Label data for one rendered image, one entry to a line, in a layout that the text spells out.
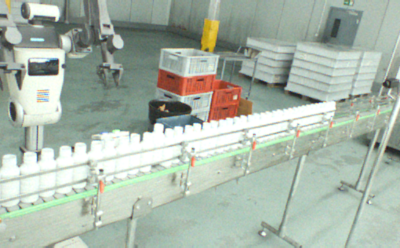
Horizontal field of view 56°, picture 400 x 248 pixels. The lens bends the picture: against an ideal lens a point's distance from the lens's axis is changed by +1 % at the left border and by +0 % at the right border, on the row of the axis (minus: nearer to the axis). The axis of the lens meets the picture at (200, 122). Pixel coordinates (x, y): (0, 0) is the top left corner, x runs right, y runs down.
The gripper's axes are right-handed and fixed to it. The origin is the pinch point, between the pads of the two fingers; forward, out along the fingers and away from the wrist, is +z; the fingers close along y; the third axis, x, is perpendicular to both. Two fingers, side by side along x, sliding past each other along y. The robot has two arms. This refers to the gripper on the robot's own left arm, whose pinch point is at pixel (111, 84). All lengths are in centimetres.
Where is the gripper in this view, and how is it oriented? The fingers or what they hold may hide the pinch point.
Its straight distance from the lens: 180.1
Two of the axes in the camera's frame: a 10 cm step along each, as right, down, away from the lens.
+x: -7.2, 1.5, 6.8
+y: 6.8, -0.5, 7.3
